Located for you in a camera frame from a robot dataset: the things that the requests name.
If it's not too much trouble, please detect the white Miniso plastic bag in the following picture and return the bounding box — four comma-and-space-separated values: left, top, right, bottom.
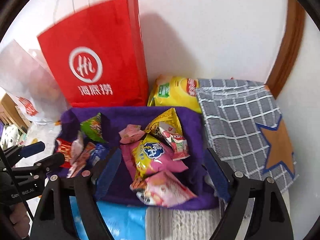
1, 40, 69, 124

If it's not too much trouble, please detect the yellow triangular snack packet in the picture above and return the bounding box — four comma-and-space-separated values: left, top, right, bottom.
144, 107, 183, 137

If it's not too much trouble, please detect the purple towel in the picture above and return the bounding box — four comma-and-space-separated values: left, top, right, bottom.
55, 107, 218, 210

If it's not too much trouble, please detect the yellow chips bag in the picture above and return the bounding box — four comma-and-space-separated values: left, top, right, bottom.
147, 75, 201, 113

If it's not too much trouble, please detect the pink panda snack packet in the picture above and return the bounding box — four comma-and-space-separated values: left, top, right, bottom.
130, 171, 197, 207

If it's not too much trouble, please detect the red small snack packet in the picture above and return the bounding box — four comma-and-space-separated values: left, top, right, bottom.
56, 138, 72, 169

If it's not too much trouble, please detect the red Haidilao paper bag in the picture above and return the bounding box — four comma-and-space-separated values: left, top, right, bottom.
37, 0, 149, 108

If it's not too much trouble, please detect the wooden furniture at left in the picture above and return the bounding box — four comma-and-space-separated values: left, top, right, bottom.
1, 93, 30, 134

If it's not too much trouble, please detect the grey checked star cloth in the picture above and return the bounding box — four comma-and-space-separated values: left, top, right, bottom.
196, 79, 296, 192

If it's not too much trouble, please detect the left hand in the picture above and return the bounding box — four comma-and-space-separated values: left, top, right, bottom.
10, 203, 30, 239

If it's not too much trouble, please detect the green snack packet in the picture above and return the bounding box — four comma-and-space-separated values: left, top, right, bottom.
80, 113, 106, 143

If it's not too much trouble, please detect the blue tissue pack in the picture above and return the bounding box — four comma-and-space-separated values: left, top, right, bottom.
69, 195, 148, 240

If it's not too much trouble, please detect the pink yellow snack packet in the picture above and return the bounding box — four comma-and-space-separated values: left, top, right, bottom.
129, 134, 188, 180

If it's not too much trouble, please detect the pink strawberry snack packet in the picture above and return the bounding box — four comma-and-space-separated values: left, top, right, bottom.
159, 121, 190, 161

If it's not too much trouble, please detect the small pink candy packet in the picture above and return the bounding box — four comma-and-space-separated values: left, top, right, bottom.
119, 124, 145, 144

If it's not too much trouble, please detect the blue small snack packet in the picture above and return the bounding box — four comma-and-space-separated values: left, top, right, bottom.
87, 144, 110, 167

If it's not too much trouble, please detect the brown wooden door frame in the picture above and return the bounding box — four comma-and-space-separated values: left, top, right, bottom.
266, 0, 306, 98

